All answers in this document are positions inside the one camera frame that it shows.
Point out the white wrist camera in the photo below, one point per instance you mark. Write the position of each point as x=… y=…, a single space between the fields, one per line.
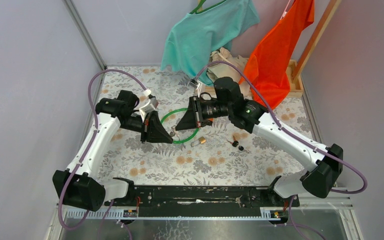
x=197 y=85
x=150 y=106

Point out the teal t-shirt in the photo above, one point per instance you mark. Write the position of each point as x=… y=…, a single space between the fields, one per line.
x=191 y=40

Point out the brass padlock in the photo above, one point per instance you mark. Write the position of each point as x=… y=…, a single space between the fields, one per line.
x=199 y=141

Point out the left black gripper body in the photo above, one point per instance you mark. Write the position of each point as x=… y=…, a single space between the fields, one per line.
x=134 y=123

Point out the floral table mat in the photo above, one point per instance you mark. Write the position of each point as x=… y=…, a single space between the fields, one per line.
x=216 y=162

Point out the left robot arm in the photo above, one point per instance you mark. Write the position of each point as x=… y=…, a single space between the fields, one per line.
x=78 y=186

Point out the green clothes hanger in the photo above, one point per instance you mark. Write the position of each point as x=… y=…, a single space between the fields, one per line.
x=200 y=7

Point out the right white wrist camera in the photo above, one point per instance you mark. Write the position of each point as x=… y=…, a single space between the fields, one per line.
x=197 y=85

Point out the orange t-shirt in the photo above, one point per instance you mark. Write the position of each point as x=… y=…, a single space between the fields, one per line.
x=267 y=64

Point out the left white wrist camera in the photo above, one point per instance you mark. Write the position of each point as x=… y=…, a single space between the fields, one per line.
x=150 y=106

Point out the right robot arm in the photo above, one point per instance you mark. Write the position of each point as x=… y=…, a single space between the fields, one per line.
x=320 y=169

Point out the black headed keys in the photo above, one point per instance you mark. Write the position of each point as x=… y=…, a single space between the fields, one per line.
x=235 y=143

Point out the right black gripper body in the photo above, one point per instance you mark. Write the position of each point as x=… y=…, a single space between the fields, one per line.
x=210 y=109

